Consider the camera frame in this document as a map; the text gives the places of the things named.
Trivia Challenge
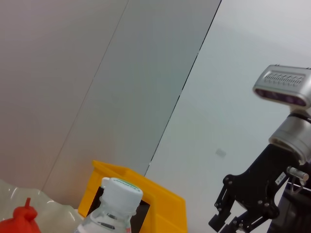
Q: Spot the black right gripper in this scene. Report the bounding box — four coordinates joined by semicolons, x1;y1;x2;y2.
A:
208;144;307;233

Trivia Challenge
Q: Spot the clear green-label water bottle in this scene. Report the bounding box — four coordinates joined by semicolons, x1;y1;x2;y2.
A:
72;177;144;233

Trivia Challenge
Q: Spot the red pear-shaped fruit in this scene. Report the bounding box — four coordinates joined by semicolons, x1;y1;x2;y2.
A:
0;197;41;233

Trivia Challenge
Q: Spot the black mesh pen holder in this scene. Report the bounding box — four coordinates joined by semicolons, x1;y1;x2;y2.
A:
86;186;152;233

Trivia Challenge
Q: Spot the pale green wavy fruit bowl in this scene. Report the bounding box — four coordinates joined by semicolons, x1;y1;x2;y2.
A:
0;179;84;233

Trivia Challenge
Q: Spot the yellow plastic storage bin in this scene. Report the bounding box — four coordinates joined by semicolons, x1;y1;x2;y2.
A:
77;160;188;233

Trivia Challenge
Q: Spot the grey right gripper cable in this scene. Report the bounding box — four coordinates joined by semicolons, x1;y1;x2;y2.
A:
286;166;311;196

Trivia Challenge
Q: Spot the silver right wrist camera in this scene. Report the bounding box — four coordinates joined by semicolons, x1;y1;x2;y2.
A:
252;64;311;113

